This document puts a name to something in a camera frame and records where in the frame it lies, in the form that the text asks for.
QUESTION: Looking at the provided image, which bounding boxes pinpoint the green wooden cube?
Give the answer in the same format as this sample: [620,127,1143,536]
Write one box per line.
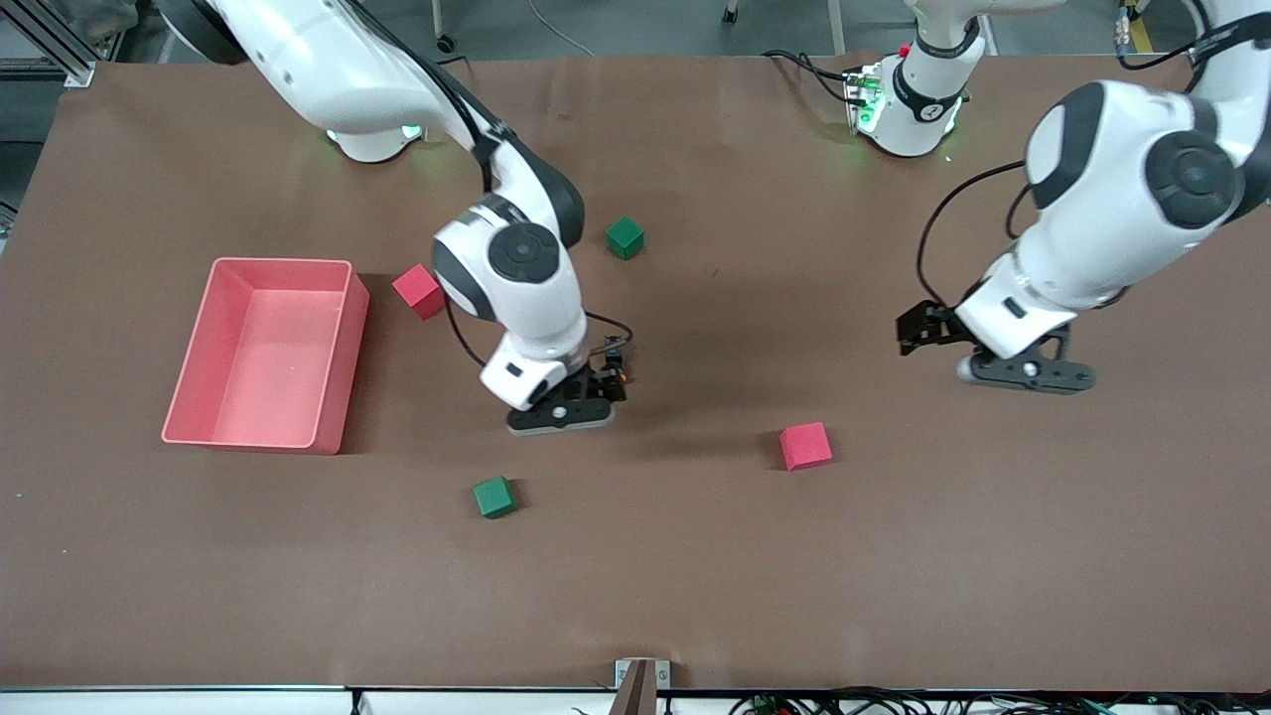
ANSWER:
[472,476,518,520]
[606,216,646,262]

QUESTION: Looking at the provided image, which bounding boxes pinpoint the red wooden cube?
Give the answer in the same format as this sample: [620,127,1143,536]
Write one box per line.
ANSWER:
[391,263,448,321]
[777,421,834,472]

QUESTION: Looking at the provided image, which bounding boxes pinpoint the pink plastic bin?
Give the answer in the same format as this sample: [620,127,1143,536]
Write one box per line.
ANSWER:
[162,257,371,456]

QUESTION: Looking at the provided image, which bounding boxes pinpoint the grey fabric bundle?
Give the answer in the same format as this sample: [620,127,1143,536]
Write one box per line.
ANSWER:
[55,0,140,43]

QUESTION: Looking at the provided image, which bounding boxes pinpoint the metal arm base connector bracket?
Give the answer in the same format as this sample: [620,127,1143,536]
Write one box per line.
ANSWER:
[843,64,887,136]

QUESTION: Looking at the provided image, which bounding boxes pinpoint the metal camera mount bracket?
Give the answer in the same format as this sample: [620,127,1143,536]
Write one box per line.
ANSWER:
[614,657,672,715]

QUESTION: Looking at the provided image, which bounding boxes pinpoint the black arm base cable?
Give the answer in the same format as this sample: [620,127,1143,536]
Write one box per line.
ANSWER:
[761,48,857,106]

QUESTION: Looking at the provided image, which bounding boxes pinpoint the white floor cable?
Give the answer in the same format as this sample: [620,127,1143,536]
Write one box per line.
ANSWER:
[526,0,597,59]

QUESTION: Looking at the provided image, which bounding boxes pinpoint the tangled black cables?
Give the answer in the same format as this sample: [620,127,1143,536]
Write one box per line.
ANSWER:
[728,685,1271,715]

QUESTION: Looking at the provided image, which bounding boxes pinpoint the aluminium frame post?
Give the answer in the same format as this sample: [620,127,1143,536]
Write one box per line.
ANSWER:
[0,0,97,88]

